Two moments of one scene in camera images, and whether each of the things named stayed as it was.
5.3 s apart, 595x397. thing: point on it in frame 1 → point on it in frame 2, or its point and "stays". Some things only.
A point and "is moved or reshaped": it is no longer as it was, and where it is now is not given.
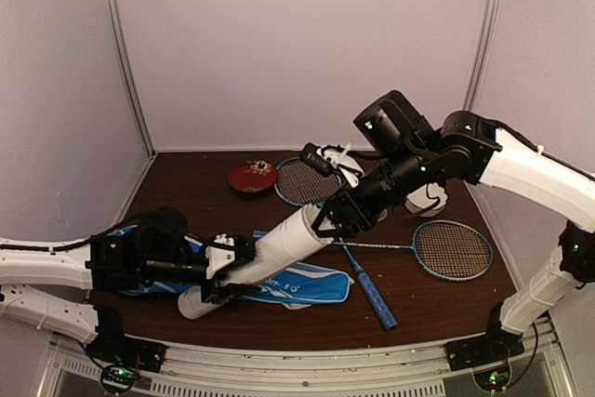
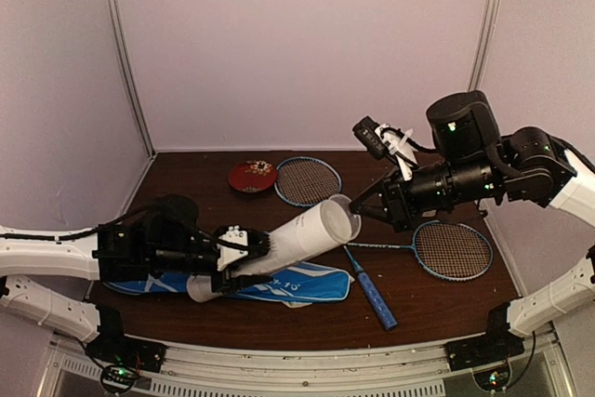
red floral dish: (252, 176) stays
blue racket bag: (295, 286) stays
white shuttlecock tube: (289, 240) is moved or reshaped
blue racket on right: (455, 250) stays
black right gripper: (363, 215) → (399, 211)
